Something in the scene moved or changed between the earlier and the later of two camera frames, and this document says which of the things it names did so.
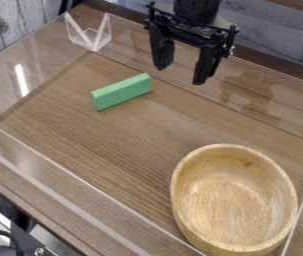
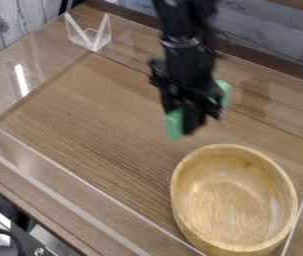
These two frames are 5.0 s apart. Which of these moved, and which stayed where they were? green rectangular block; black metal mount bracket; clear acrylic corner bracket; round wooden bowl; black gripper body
Moved: black gripper body; green rectangular block
Stayed: clear acrylic corner bracket; black metal mount bracket; round wooden bowl
